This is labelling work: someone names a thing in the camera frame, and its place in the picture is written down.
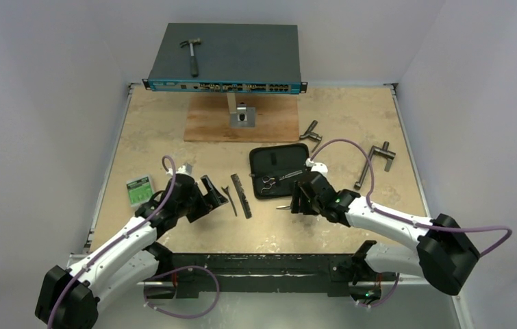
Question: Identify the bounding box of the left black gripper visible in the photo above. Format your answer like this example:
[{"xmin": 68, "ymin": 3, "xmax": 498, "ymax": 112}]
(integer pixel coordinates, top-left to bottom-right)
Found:
[{"xmin": 176, "ymin": 175, "xmax": 226, "ymax": 222}]

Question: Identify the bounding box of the black hair clip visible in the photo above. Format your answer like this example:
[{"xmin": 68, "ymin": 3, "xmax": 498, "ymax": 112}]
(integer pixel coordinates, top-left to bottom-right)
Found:
[{"xmin": 221, "ymin": 186, "xmax": 238, "ymax": 217}]

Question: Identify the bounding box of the black hair comb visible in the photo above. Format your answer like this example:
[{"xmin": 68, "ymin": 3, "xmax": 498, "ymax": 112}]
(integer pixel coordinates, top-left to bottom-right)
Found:
[{"xmin": 231, "ymin": 173, "xmax": 252, "ymax": 219}]

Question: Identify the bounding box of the black zip tool case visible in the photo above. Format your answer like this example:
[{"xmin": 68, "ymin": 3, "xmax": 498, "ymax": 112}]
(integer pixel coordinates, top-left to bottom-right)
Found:
[{"xmin": 249, "ymin": 143, "xmax": 310, "ymax": 200}]

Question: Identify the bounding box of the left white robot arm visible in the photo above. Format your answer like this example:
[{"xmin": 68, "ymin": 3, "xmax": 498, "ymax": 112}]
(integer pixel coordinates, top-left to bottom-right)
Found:
[{"xmin": 34, "ymin": 173, "xmax": 228, "ymax": 328}]

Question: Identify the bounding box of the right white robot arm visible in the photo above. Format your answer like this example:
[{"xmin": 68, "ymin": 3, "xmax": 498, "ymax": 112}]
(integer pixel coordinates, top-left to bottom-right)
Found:
[{"xmin": 290, "ymin": 172, "xmax": 483, "ymax": 295}]

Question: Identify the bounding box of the green clear plastic box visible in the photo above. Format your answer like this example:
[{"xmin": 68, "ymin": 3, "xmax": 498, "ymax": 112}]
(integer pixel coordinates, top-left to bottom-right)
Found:
[{"xmin": 125, "ymin": 175, "xmax": 155, "ymax": 208}]

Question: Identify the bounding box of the brown wooden board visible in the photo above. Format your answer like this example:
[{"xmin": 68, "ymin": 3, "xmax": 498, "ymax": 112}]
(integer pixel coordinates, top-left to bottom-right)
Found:
[{"xmin": 184, "ymin": 93, "xmax": 299, "ymax": 143}]

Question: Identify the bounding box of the steel claw hammer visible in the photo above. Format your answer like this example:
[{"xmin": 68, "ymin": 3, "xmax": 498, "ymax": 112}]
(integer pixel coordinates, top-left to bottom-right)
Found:
[{"xmin": 179, "ymin": 38, "xmax": 202, "ymax": 77}]

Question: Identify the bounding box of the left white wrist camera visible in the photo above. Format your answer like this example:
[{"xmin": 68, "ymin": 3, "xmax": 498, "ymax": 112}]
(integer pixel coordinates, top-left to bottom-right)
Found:
[{"xmin": 166, "ymin": 162, "xmax": 193, "ymax": 177}]

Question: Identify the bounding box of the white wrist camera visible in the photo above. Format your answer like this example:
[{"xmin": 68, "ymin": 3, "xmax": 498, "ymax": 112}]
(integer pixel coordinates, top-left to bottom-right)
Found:
[
  {"xmin": 166, "ymin": 162, "xmax": 193, "ymax": 177},
  {"xmin": 305, "ymin": 158, "xmax": 328, "ymax": 177}
]

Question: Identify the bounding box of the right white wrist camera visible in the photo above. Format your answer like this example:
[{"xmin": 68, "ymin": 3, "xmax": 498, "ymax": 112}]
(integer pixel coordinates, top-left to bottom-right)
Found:
[{"xmin": 305, "ymin": 158, "xmax": 328, "ymax": 177}]

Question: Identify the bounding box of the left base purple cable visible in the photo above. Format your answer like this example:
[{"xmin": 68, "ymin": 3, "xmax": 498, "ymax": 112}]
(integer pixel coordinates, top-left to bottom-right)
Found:
[{"xmin": 142, "ymin": 265, "xmax": 221, "ymax": 319}]

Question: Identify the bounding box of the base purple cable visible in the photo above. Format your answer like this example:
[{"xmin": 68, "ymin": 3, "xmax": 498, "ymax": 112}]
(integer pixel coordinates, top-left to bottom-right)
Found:
[
  {"xmin": 354, "ymin": 272, "xmax": 401, "ymax": 310},
  {"xmin": 142, "ymin": 265, "xmax": 221, "ymax": 319}
]

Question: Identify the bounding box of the aluminium table frame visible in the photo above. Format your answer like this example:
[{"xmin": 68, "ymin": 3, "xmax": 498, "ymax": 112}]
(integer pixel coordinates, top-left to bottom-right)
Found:
[{"xmin": 60, "ymin": 82, "xmax": 468, "ymax": 329}]

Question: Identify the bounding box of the grey metal stand bracket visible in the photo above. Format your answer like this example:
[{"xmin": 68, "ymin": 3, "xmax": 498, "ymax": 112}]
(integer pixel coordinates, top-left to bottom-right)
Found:
[{"xmin": 227, "ymin": 93, "xmax": 256, "ymax": 128}]

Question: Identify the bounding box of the large dark metal handle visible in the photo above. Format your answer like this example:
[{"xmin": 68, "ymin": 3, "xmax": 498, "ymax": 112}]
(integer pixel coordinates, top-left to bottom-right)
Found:
[{"xmin": 353, "ymin": 141, "xmax": 396, "ymax": 191}]

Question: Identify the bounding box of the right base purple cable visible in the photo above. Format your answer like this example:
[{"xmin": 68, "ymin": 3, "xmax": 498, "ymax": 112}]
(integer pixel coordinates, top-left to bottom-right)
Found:
[{"xmin": 354, "ymin": 272, "xmax": 401, "ymax": 310}]

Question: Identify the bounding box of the blue rack network switch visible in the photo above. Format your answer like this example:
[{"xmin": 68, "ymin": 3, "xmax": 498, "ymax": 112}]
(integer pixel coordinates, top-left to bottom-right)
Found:
[{"xmin": 142, "ymin": 23, "xmax": 308, "ymax": 95}]

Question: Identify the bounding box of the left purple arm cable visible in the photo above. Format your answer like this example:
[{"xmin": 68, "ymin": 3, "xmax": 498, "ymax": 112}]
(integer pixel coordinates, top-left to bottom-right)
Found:
[{"xmin": 45, "ymin": 155, "xmax": 178, "ymax": 329}]

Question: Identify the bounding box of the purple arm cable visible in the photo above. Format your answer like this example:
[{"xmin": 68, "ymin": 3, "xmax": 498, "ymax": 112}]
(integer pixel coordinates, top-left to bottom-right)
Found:
[
  {"xmin": 45, "ymin": 155, "xmax": 178, "ymax": 329},
  {"xmin": 309, "ymin": 138, "xmax": 513, "ymax": 259}
]

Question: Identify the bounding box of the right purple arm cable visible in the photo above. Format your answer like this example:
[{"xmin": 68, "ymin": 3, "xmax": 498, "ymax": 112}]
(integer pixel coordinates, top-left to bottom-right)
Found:
[{"xmin": 309, "ymin": 138, "xmax": 513, "ymax": 259}]

